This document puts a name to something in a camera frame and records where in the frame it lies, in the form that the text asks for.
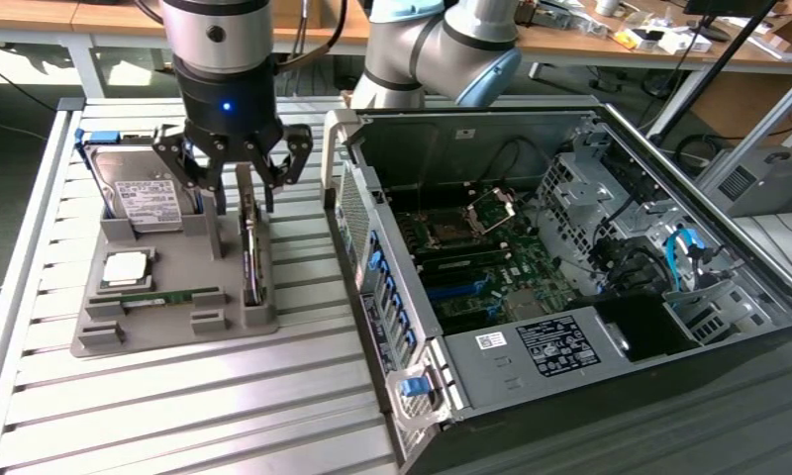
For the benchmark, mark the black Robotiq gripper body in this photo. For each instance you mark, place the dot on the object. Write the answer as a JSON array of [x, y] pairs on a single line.
[[226, 114]]

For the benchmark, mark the graphics card with metal bracket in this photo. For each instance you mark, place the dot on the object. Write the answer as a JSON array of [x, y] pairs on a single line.
[[252, 257]]

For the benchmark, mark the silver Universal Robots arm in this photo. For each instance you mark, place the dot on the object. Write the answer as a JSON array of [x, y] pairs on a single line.
[[217, 49]]

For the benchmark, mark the hard disk in blue caddy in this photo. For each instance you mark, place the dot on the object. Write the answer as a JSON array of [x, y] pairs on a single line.
[[138, 198]]

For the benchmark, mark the grey parts rack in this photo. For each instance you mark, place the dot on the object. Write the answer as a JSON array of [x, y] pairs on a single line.
[[183, 267]]

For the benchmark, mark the open PC case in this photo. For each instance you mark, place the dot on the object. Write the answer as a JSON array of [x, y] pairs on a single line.
[[434, 143]]

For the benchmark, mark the silver CPU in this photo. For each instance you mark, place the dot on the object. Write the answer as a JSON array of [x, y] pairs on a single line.
[[126, 269]]

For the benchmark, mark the CPU socket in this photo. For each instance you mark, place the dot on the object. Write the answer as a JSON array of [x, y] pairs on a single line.
[[445, 230]]

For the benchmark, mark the green RAM stick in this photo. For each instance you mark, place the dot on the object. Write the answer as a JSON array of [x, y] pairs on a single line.
[[161, 298]]

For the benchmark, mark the metal socket cover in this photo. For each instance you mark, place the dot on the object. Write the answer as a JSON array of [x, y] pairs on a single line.
[[494, 210]]

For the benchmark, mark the RAM stick with white label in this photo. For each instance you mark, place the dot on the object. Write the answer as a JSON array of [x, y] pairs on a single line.
[[465, 263]]

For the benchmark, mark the wooden desk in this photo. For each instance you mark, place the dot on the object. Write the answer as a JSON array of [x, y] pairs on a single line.
[[38, 17]]

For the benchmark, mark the blue expansion slot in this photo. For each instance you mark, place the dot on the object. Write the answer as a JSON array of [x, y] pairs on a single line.
[[454, 291]]

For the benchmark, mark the green Dell motherboard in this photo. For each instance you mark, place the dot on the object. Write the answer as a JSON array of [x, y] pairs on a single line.
[[534, 257]]

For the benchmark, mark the perforated metal disk bay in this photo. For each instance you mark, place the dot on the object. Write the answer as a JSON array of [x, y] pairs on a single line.
[[566, 188]]

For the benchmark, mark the silver chipset heatsink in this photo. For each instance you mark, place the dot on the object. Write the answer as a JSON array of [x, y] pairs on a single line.
[[524, 304]]

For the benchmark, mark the clear card retainer blue tab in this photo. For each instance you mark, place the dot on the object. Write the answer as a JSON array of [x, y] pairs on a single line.
[[412, 387]]

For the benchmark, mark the silver power supply unit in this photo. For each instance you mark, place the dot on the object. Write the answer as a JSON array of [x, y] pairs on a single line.
[[488, 366]]

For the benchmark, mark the white mug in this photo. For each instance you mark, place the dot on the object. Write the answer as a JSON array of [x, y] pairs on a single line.
[[610, 6]]

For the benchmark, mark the white black yellow device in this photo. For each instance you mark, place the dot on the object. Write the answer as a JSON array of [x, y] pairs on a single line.
[[640, 38]]

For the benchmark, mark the small white box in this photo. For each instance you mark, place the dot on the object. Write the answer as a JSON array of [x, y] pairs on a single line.
[[689, 43]]

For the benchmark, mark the black tripod pole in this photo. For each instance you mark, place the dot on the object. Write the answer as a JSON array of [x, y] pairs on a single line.
[[712, 74]]

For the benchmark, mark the black monitor stand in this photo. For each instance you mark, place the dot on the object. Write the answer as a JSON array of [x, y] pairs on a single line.
[[709, 27]]

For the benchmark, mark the grey disk bay carrier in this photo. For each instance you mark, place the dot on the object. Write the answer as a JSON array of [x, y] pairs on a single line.
[[705, 312]]

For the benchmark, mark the grey computer tower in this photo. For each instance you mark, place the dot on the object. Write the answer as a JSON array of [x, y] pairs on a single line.
[[765, 183]]

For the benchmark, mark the white case wall sticker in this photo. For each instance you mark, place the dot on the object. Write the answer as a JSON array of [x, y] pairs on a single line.
[[464, 133]]

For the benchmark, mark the aluminium profile frame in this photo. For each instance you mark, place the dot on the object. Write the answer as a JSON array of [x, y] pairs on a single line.
[[775, 116]]

